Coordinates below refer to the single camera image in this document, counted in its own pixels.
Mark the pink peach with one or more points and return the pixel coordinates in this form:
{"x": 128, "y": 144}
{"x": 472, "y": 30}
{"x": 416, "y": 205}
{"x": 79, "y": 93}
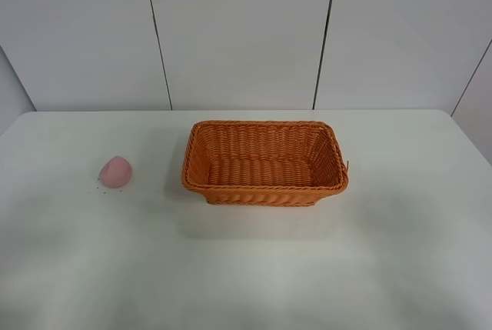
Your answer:
{"x": 116, "y": 173}

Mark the orange woven basket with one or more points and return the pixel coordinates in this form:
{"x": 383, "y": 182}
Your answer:
{"x": 272, "y": 163}

